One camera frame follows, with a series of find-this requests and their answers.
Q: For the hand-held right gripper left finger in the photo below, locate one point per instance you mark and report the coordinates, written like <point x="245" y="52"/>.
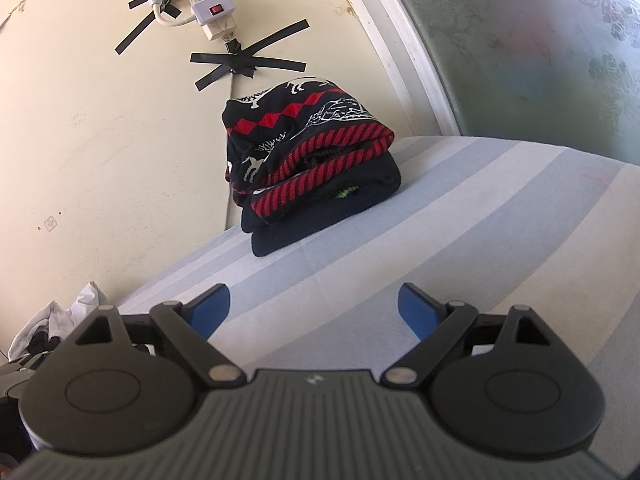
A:
<point x="212" y="307"/>

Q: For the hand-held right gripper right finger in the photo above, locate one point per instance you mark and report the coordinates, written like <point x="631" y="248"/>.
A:
<point x="415" y="310"/>

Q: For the navy red reindeer knit sweater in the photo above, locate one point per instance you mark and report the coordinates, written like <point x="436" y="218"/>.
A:
<point x="320" y="160"/>

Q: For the blue grey striped bed sheet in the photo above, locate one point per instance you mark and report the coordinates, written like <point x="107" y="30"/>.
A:
<point x="425" y="220"/>

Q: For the white crumpled cloth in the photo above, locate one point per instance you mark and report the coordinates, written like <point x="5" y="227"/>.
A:
<point x="82" y="310"/>

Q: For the dark cloth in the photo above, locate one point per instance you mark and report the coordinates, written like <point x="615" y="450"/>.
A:
<point x="12" y="430"/>

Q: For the frosted patterned window glass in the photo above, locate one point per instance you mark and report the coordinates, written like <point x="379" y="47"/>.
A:
<point x="540" y="60"/>

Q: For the white window frame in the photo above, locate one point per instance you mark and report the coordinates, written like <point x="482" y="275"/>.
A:
<point x="400" y="45"/>

